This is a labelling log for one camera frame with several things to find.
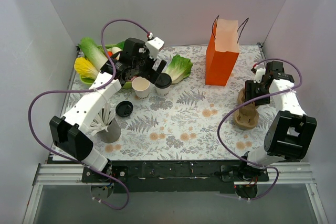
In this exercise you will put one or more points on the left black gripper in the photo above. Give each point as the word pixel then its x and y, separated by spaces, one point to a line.
pixel 149 69

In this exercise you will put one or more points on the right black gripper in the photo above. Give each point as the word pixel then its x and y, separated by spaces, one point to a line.
pixel 253 94

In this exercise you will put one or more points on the black plastic cup lid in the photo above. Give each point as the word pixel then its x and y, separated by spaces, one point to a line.
pixel 163 81

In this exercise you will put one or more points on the orange paper bag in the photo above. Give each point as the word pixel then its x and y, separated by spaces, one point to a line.
pixel 223 50

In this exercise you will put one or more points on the brown cardboard cup carrier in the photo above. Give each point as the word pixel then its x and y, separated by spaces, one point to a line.
pixel 241 100

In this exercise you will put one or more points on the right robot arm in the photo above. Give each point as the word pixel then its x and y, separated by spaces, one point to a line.
pixel 291 131

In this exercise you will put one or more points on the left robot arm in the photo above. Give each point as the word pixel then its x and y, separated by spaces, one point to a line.
pixel 69 132

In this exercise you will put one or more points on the loose green lettuce head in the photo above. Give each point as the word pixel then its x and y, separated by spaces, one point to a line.
pixel 179 68

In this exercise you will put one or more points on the green vegetable tray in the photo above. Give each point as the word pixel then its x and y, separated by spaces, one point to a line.
pixel 90 81

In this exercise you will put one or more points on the green bok choy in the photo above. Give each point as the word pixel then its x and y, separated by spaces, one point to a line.
pixel 120 45

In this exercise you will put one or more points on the white radish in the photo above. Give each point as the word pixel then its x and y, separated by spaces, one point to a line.
pixel 116 52

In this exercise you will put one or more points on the floral table mat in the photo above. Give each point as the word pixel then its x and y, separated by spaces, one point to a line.
pixel 189 122

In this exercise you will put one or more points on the napa cabbage green white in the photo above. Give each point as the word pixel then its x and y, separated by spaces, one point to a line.
pixel 92 52

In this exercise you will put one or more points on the yellow cabbage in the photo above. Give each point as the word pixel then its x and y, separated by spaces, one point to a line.
pixel 85 68

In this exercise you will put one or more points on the grey straw holder cup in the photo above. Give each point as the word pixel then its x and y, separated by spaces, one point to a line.
pixel 111 134

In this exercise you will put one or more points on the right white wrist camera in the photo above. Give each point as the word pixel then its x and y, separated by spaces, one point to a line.
pixel 259 73

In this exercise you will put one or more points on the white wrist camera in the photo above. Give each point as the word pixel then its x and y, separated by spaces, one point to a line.
pixel 154 46
pixel 259 73

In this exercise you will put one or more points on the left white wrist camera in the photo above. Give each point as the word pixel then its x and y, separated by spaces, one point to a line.
pixel 154 46

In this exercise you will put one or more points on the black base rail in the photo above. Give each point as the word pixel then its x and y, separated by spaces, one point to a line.
pixel 182 176

